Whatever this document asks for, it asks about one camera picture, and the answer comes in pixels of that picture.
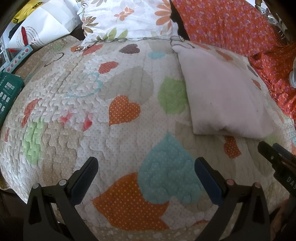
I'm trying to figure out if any white small garment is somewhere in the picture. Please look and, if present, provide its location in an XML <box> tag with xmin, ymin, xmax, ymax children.
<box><xmin>172</xmin><ymin>45</ymin><xmax>274</xmax><ymax>139</ymax></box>

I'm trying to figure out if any person's right hand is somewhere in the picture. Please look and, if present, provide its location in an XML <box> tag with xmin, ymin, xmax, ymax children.
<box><xmin>270</xmin><ymin>199</ymin><xmax>295</xmax><ymax>240</ymax></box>

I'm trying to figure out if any grey cloth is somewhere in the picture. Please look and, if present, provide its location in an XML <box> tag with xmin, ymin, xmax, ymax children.
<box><xmin>289</xmin><ymin>70</ymin><xmax>296</xmax><ymax>88</ymax></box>

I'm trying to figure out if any red floral sheet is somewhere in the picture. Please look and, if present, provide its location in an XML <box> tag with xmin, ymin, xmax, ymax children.
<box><xmin>248</xmin><ymin>42</ymin><xmax>295</xmax><ymax>120</ymax></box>

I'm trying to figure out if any red floral pillow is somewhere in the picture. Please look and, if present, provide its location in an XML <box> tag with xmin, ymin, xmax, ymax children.
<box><xmin>170</xmin><ymin>0</ymin><xmax>284</xmax><ymax>57</ymax></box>

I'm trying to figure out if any heart patterned quilt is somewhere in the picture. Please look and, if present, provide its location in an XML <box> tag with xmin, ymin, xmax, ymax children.
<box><xmin>1</xmin><ymin>36</ymin><xmax>295</xmax><ymax>240</ymax></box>

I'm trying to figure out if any teal printed box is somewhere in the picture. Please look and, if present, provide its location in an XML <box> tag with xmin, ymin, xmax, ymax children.
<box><xmin>0</xmin><ymin>72</ymin><xmax>25</xmax><ymax>126</ymax></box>

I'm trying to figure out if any light blue patterned box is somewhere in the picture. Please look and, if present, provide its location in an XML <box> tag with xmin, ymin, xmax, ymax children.
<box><xmin>1</xmin><ymin>45</ymin><xmax>33</xmax><ymax>73</ymax></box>

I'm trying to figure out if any white paper bag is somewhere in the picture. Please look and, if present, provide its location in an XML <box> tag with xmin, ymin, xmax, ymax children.
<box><xmin>7</xmin><ymin>0</ymin><xmax>81</xmax><ymax>50</ymax></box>

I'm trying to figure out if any white floral pillow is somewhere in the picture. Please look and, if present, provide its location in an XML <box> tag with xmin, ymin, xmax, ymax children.
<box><xmin>77</xmin><ymin>0</ymin><xmax>178</xmax><ymax>51</ymax></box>

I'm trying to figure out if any yellow cloth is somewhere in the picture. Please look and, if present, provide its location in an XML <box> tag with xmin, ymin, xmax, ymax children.
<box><xmin>11</xmin><ymin>0</ymin><xmax>45</xmax><ymax>24</ymax></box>

